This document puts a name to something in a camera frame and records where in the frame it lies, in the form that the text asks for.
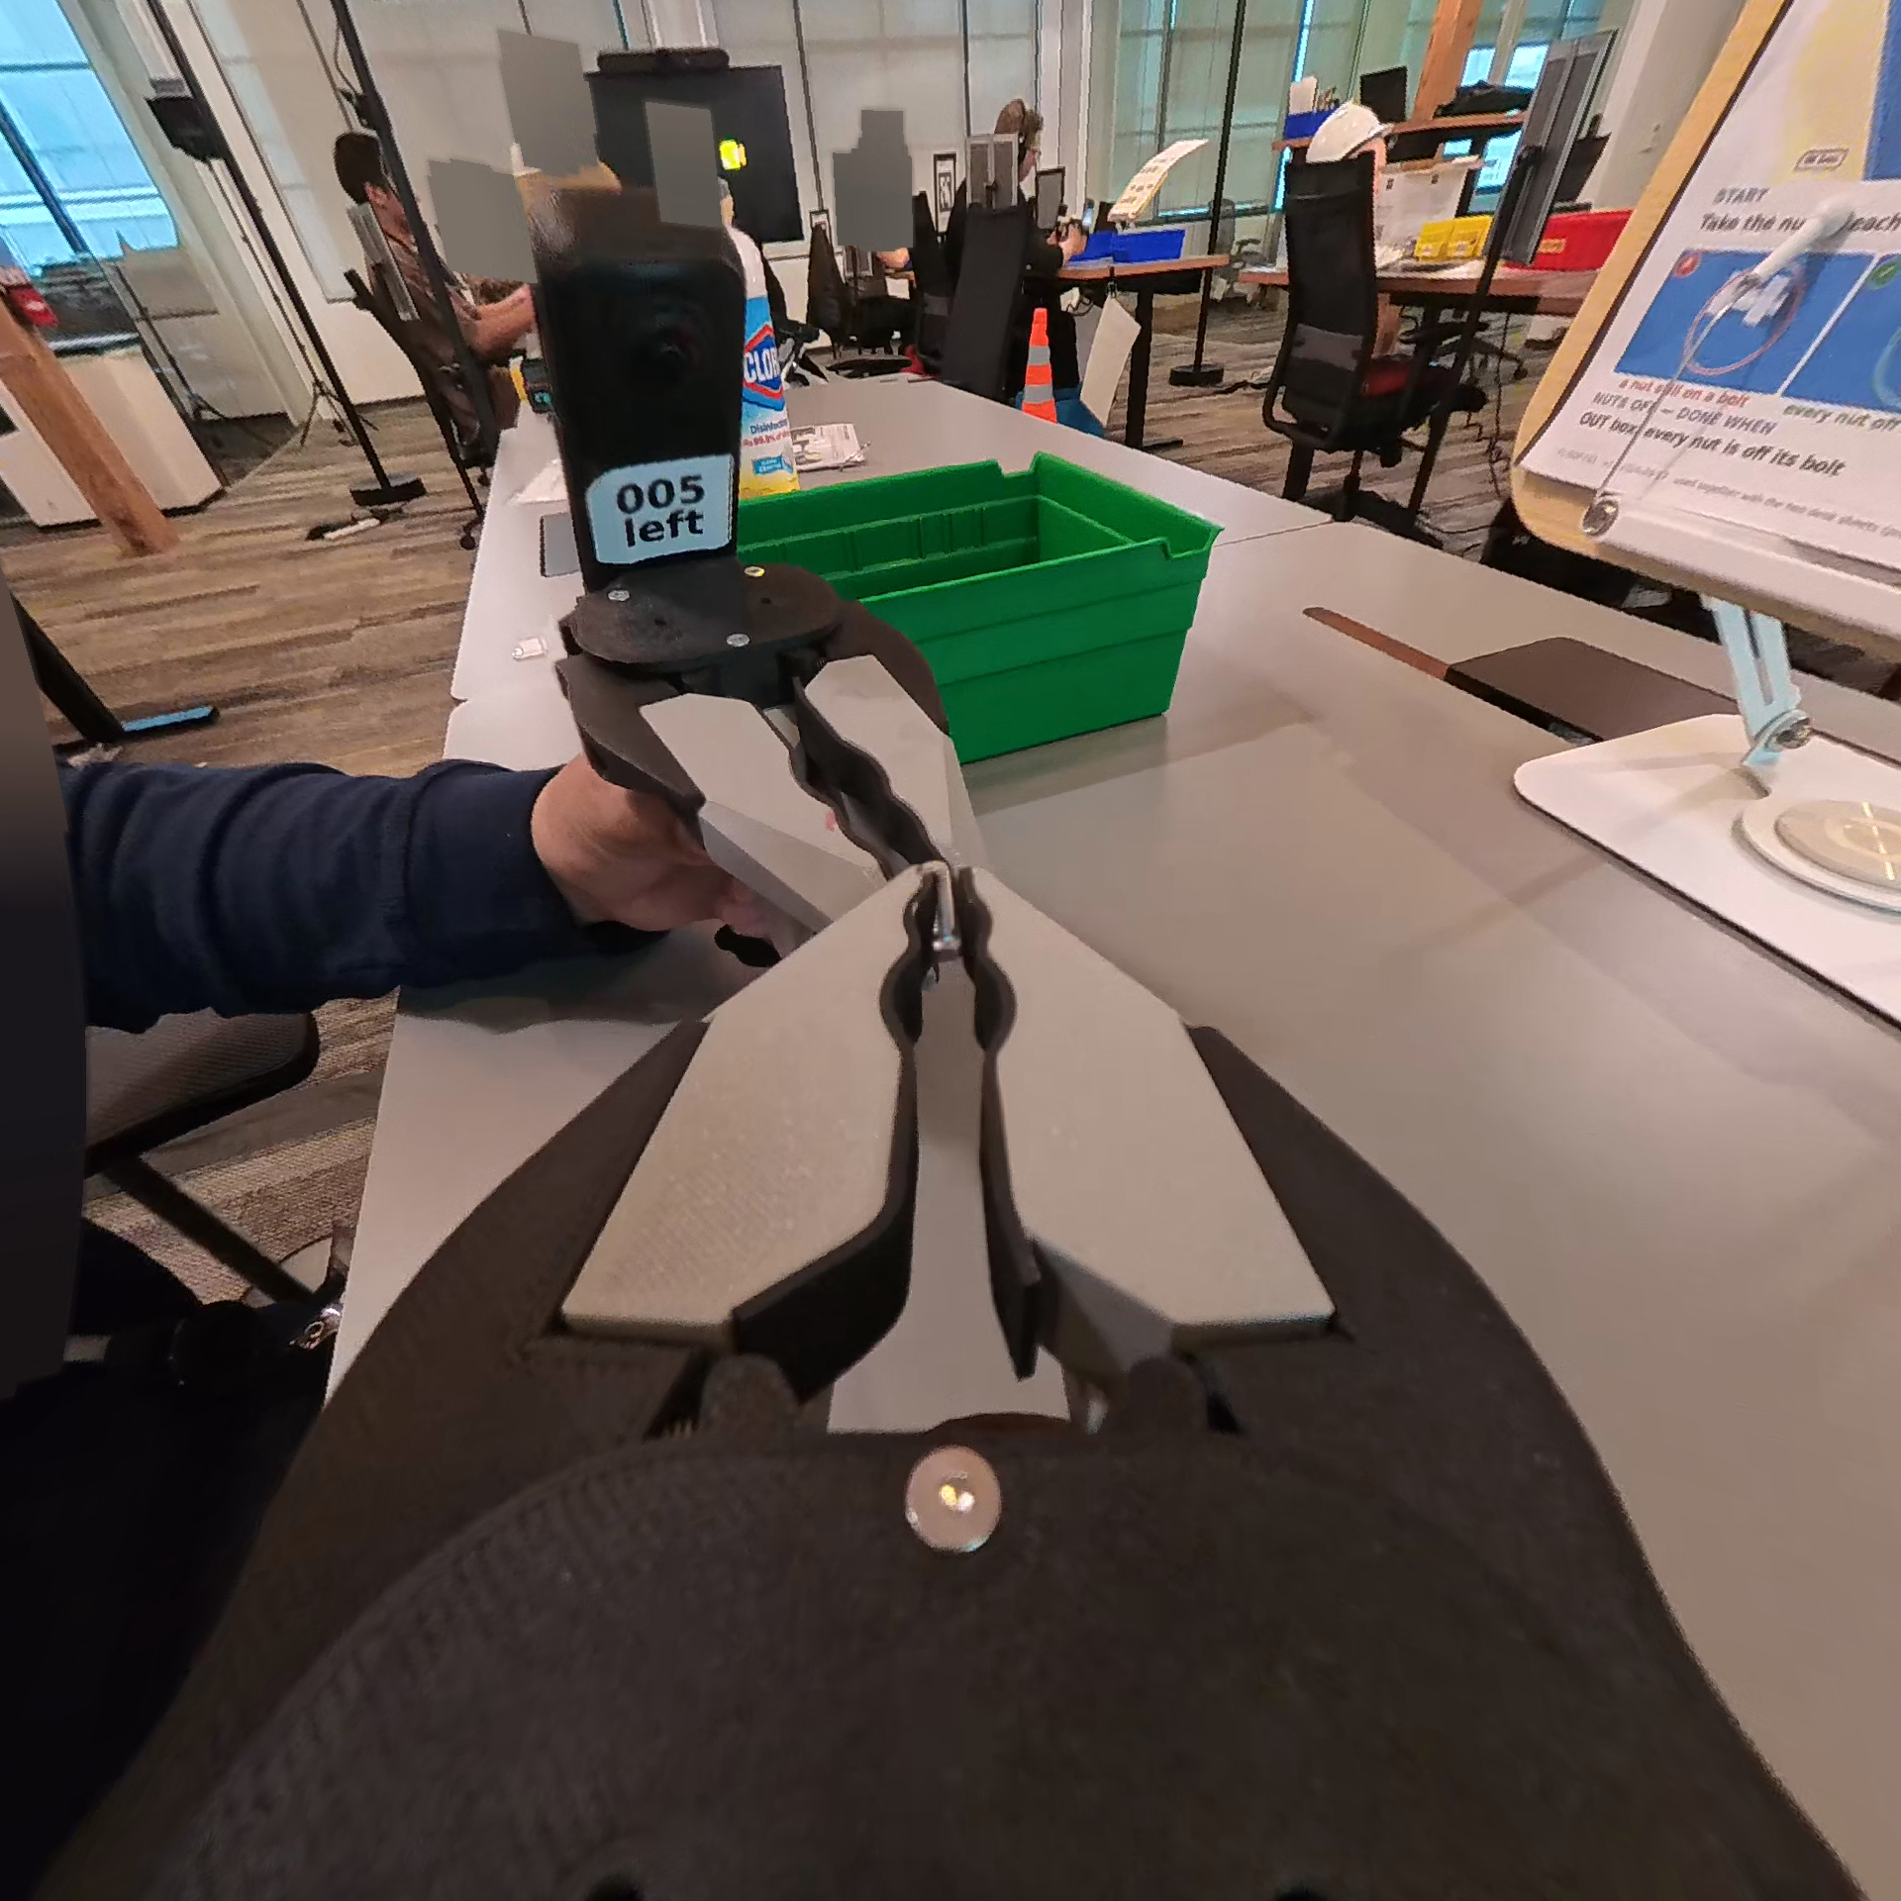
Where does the person's left forearm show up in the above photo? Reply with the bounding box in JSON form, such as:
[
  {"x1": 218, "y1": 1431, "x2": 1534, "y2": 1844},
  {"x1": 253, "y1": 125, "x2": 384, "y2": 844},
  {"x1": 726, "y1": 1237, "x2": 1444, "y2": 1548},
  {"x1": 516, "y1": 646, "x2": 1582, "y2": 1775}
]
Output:
[{"x1": 57, "y1": 758, "x2": 573, "y2": 1033}]

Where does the grey office chair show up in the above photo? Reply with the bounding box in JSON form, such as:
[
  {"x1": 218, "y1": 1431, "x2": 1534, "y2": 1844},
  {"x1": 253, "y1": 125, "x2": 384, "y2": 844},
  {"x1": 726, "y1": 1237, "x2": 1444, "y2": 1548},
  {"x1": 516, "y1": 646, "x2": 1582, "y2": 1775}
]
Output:
[{"x1": 80, "y1": 1008, "x2": 349, "y2": 1310}]

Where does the black wall screen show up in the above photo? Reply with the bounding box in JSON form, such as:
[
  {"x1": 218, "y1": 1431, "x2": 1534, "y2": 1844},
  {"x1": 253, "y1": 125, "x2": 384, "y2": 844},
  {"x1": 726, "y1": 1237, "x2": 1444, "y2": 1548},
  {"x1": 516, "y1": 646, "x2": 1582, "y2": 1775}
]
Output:
[{"x1": 584, "y1": 60, "x2": 805, "y2": 245}]

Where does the person's left hand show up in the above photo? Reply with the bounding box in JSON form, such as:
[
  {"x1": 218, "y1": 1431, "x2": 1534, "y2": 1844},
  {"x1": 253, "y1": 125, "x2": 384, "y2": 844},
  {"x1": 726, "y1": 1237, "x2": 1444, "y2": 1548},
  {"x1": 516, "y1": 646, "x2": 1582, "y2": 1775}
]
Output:
[{"x1": 531, "y1": 751, "x2": 812, "y2": 953}]

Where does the wooden display board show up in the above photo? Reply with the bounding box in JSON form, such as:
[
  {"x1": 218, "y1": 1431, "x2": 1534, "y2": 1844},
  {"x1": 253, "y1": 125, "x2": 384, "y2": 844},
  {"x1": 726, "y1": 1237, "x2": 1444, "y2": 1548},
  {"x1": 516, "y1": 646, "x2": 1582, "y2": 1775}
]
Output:
[{"x1": 1506, "y1": 0, "x2": 1901, "y2": 661}]

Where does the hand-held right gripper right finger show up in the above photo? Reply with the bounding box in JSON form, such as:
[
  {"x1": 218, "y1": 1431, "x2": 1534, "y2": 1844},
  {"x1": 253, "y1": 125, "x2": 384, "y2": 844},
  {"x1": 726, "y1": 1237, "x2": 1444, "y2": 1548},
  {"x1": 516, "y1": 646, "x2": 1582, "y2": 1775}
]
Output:
[{"x1": 954, "y1": 867, "x2": 1339, "y2": 1431}]

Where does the green plastic bin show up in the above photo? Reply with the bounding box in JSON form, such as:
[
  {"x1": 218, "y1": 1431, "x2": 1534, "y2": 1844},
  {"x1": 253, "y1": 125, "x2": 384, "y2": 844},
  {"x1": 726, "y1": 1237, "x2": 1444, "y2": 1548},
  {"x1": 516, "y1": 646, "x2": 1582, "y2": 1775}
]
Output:
[{"x1": 733, "y1": 451, "x2": 1221, "y2": 767}]

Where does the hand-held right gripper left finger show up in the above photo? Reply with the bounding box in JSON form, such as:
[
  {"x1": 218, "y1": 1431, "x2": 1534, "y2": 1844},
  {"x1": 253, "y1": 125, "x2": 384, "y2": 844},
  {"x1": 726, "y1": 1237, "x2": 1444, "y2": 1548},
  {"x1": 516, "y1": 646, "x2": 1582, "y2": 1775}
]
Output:
[{"x1": 560, "y1": 867, "x2": 940, "y2": 1402}]

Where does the black desk frame blue foot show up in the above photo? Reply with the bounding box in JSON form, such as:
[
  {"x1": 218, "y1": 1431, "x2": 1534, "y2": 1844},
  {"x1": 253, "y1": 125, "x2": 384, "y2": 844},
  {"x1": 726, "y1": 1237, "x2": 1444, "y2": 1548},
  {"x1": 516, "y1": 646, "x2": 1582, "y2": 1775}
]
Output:
[{"x1": 15, "y1": 596, "x2": 221, "y2": 742}]

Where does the black office chair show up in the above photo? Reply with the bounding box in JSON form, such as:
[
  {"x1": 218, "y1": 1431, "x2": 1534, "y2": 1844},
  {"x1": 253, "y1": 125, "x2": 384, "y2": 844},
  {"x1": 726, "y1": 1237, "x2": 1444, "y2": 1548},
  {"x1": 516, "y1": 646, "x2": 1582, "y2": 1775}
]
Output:
[
  {"x1": 1262, "y1": 148, "x2": 1488, "y2": 501},
  {"x1": 913, "y1": 200, "x2": 1036, "y2": 404}
]

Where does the black computer monitor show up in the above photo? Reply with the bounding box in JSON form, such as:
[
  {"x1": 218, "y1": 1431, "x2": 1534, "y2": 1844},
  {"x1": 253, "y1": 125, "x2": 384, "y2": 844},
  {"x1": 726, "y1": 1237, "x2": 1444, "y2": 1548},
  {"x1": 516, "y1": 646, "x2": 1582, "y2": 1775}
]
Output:
[{"x1": 1494, "y1": 29, "x2": 1612, "y2": 267}]

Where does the printed instruction sheet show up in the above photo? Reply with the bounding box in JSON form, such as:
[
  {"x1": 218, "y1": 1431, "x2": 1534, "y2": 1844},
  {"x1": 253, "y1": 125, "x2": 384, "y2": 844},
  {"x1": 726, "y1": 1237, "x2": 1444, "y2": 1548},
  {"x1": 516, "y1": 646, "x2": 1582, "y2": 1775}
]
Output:
[{"x1": 1523, "y1": 0, "x2": 1901, "y2": 571}]

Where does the white metal stand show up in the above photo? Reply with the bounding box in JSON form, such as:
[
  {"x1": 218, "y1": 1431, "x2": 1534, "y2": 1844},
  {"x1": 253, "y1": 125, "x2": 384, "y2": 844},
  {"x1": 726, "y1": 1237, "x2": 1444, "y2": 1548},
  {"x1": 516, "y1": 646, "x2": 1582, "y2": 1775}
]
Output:
[{"x1": 1517, "y1": 596, "x2": 1901, "y2": 1029}]

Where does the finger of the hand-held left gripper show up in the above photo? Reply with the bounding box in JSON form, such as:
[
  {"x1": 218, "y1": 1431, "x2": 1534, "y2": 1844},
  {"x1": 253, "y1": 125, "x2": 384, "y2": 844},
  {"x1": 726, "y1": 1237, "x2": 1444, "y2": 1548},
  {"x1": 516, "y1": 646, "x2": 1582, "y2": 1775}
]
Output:
[
  {"x1": 641, "y1": 697, "x2": 920, "y2": 939},
  {"x1": 764, "y1": 653, "x2": 988, "y2": 880}
]

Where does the table cable hatch lid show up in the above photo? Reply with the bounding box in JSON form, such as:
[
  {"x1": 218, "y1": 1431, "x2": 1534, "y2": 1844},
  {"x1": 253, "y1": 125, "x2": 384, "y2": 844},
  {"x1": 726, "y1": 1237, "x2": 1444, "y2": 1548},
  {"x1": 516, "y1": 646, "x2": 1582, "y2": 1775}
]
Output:
[{"x1": 1448, "y1": 636, "x2": 1738, "y2": 742}]

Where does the disinfectant wipes canister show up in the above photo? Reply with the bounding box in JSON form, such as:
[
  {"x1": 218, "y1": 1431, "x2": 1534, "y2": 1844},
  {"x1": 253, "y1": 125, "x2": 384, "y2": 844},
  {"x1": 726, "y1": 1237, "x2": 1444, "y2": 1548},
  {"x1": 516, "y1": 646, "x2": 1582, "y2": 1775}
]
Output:
[{"x1": 737, "y1": 245, "x2": 805, "y2": 497}]

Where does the wooden office desk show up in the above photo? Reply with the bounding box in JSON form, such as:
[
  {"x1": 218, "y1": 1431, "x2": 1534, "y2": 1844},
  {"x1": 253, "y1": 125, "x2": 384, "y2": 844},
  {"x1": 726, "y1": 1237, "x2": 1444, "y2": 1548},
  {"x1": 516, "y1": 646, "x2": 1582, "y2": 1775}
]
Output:
[{"x1": 1060, "y1": 252, "x2": 1236, "y2": 445}]

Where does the white cabinet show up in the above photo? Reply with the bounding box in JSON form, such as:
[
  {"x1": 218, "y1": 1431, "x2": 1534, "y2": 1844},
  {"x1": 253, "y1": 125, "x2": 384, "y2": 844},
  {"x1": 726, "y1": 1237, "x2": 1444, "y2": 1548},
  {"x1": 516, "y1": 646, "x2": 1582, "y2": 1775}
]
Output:
[{"x1": 0, "y1": 349, "x2": 227, "y2": 531}]

